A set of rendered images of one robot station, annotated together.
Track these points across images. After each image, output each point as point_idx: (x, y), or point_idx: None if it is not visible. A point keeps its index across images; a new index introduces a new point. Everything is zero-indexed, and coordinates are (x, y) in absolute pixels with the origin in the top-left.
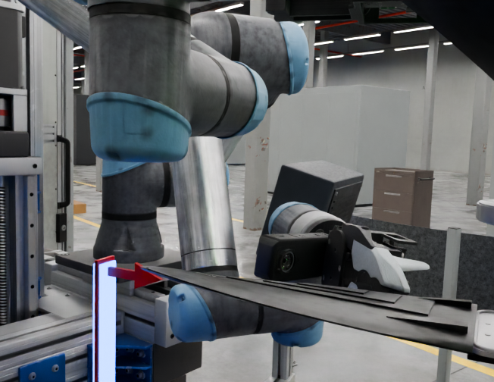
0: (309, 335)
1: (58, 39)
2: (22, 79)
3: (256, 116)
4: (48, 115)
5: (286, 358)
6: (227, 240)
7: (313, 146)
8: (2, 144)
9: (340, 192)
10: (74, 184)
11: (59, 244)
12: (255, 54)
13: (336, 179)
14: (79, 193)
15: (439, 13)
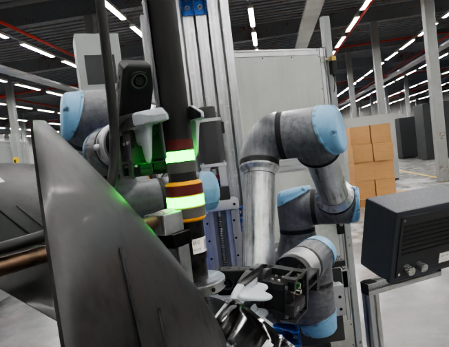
0: (315, 330)
1: (325, 96)
2: (224, 156)
3: (205, 202)
4: None
5: (373, 345)
6: (261, 261)
7: None
8: None
9: (416, 218)
10: (420, 177)
11: (339, 235)
12: (292, 137)
13: (407, 208)
14: (422, 184)
15: None
